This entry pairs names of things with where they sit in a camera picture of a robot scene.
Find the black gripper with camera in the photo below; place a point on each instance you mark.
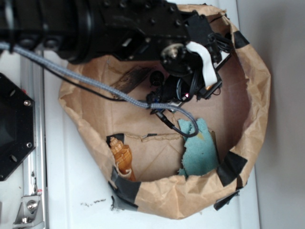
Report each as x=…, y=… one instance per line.
x=192, y=68

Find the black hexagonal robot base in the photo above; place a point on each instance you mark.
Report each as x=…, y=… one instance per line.
x=16, y=127

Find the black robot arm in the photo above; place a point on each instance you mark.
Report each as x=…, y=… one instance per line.
x=129, y=30

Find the dark wood bark piece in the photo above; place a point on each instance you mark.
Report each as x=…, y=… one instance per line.
x=131, y=79

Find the teal cloth scrap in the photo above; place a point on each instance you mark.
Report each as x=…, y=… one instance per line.
x=200, y=156

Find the brown paper bag bin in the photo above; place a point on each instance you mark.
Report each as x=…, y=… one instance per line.
x=237, y=117

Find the orange spiral seashell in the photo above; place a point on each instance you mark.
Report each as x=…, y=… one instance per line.
x=123, y=158

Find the aluminium extrusion rail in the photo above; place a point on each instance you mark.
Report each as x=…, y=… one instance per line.
x=34, y=166

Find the metal corner bracket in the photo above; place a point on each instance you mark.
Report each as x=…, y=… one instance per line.
x=30, y=212

